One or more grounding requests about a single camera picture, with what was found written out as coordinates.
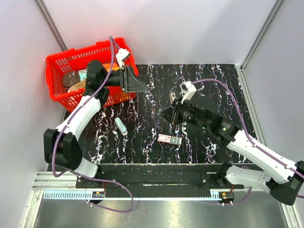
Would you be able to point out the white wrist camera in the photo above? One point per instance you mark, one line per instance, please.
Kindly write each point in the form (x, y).
(121, 56)
(187, 90)

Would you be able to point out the dark stapler magazine part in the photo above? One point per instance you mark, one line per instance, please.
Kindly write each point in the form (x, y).
(172, 97)

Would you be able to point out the brown cardboard packet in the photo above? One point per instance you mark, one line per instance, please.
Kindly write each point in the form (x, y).
(77, 86)

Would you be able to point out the brown round item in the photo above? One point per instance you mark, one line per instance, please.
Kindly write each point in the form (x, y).
(70, 79)

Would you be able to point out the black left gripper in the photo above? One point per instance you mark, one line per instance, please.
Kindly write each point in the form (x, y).
(130, 82)

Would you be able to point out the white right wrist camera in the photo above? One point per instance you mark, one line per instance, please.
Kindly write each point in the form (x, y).
(187, 90)

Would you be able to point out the staple box with tray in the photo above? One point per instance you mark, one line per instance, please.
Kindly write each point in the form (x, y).
(169, 139)

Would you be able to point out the teal small box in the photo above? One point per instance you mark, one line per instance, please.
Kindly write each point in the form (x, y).
(82, 74)

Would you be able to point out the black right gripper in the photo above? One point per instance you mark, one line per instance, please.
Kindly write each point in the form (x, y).
(168, 113)

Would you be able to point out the red plastic basket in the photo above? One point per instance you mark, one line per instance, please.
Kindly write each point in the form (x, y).
(77, 59)

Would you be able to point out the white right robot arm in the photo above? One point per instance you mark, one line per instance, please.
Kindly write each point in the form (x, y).
(279, 176)

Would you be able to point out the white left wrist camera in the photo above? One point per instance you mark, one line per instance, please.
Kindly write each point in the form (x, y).
(121, 56)

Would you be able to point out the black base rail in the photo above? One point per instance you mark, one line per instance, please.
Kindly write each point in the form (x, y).
(160, 181)

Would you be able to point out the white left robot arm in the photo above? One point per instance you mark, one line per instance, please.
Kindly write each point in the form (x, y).
(61, 147)

